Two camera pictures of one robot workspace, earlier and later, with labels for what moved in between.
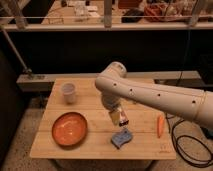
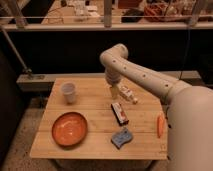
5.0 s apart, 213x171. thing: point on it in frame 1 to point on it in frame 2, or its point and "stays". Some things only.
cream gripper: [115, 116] to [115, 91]
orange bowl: [69, 129] stays
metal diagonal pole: [15, 52] stays
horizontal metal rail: [105, 26] stays
